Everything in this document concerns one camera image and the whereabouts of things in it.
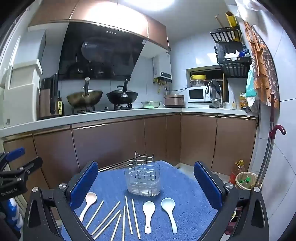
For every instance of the white kitchen countertop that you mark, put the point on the white kitchen countertop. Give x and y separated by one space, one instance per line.
115 114

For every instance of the light blue ceramic spoon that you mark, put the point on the light blue ceramic spoon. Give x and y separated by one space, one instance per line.
167 205

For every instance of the glass bowl with green lid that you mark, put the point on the glass bowl with green lid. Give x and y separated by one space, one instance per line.
151 104

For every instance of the black wall rack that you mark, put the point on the black wall rack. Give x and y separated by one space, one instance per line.
225 32

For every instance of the yellow roll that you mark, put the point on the yellow roll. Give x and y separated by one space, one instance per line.
231 20

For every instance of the woven waste basket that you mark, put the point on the woven waste basket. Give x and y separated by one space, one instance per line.
253 177

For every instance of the black wok with lid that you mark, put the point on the black wok with lid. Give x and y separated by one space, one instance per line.
115 97

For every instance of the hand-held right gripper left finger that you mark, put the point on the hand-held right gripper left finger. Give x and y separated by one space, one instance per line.
84 185

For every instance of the black range hood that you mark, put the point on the black range hood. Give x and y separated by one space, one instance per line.
99 53

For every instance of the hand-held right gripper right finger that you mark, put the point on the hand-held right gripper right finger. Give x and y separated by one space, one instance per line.
205 185

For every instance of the bronze wok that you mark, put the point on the bronze wok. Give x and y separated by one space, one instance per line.
78 98

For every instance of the row of wooden chopsticks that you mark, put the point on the row of wooden chopsticks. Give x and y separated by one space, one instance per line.
129 215

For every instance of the clear glass mixing bowl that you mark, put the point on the clear glass mixing bowl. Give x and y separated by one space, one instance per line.
198 83

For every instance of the white ceramic spoon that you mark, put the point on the white ceramic spoon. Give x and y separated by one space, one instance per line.
148 208

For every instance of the yellow plastic basin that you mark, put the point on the yellow plastic basin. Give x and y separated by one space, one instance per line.
198 77

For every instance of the pink ceramic spoon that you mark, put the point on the pink ceramic spoon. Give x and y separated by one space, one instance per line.
90 198

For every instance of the white boxy appliance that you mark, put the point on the white boxy appliance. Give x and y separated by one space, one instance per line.
23 81

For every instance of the person's left hand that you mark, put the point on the person's left hand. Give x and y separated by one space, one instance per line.
12 208

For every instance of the green cap plastic bottle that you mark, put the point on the green cap plastic bottle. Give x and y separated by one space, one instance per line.
246 182

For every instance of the teal plastic bag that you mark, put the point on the teal plastic bag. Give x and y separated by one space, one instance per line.
249 85

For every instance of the white water heater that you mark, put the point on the white water heater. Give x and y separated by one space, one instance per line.
161 67

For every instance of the black gas stove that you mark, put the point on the black gas stove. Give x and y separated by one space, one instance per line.
104 109

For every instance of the yellow detergent bottle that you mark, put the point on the yellow detergent bottle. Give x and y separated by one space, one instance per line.
242 102

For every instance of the large cooking oil bottle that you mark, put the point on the large cooking oil bottle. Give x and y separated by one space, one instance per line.
237 171

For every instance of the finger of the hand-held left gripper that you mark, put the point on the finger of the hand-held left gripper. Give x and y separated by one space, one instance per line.
15 153
32 163

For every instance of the white plastic bag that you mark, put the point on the white plastic bag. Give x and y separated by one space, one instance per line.
245 7

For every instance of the chrome kitchen faucet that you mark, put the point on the chrome kitchen faucet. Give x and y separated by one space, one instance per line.
212 85

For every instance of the white microwave oven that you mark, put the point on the white microwave oven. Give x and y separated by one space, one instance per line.
196 93

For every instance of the brown tall countertop appliance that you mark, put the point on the brown tall countertop appliance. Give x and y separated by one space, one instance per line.
45 99

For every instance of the dark oil bottle yellow label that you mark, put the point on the dark oil bottle yellow label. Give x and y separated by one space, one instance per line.
60 106

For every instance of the wooden rolling pin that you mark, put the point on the wooden rolling pin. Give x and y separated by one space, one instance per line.
218 22

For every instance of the blue fluffy towel mat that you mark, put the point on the blue fluffy towel mat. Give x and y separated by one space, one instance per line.
180 185

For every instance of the orange floral apron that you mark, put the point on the orange floral apron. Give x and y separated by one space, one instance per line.
263 64

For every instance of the white rag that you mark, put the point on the white rag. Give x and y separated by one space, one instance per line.
231 55

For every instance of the brown rice cooker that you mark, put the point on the brown rice cooker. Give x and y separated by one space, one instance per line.
174 99

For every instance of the metal pole dark red grip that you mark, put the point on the metal pole dark red grip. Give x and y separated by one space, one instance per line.
272 104

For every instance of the brown lower kitchen cabinets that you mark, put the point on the brown lower kitchen cabinets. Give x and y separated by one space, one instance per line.
104 143

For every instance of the brown upper kitchen cabinet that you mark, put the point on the brown upper kitchen cabinet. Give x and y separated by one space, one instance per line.
115 18

